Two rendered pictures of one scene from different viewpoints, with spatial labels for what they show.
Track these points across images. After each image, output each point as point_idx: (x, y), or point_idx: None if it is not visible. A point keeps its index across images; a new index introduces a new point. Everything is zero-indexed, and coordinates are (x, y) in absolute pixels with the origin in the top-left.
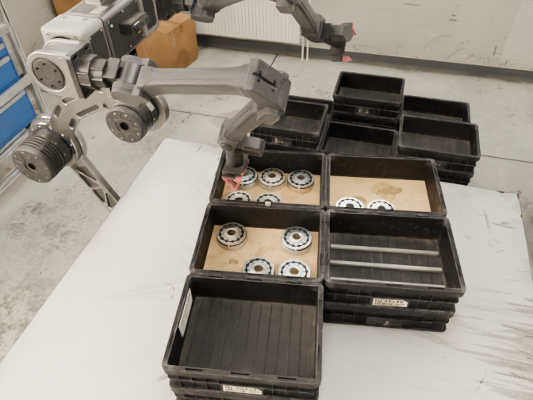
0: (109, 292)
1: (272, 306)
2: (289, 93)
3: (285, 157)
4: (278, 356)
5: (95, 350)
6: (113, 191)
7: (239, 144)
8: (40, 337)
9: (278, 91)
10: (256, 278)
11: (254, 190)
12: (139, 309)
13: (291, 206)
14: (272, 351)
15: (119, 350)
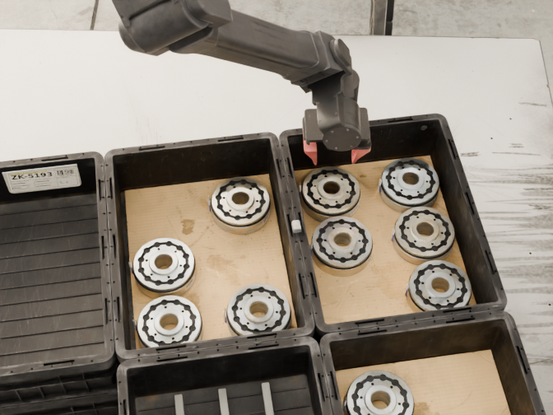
0: (138, 96)
1: (100, 310)
2: (174, 31)
3: (471, 232)
4: (3, 340)
5: (36, 119)
6: (381, 26)
7: (318, 91)
8: (48, 52)
9: (141, 5)
10: (107, 250)
11: (384, 215)
12: (113, 145)
13: (303, 270)
14: (12, 328)
15: (40, 146)
